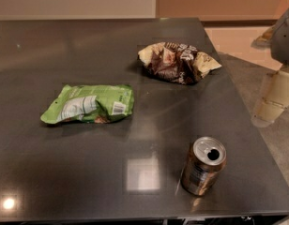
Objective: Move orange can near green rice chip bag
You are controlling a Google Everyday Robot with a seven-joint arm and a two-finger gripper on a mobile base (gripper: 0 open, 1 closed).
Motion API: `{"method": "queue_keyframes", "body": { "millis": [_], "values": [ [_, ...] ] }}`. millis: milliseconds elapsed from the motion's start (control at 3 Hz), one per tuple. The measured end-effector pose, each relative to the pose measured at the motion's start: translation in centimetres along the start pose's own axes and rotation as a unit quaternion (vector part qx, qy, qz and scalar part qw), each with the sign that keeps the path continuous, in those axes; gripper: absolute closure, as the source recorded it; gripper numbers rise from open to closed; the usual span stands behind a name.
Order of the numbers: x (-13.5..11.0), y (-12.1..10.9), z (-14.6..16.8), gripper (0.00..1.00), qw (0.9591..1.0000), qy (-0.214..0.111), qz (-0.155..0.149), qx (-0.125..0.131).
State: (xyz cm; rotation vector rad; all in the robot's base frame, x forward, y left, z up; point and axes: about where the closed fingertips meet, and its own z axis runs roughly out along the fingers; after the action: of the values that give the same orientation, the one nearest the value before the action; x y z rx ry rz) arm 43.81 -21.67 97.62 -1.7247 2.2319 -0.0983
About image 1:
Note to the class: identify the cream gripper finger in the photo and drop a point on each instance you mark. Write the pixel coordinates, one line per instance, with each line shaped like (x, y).
(273, 99)

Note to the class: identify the orange soda can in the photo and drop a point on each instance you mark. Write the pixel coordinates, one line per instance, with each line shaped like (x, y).
(205, 160)

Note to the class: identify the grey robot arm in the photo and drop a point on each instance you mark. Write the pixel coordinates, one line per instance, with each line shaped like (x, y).
(279, 43)

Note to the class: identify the brown crumpled chip bag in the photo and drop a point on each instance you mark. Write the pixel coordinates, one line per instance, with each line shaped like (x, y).
(177, 62)

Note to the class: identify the green rice chip bag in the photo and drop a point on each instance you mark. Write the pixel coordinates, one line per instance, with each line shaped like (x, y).
(100, 104)

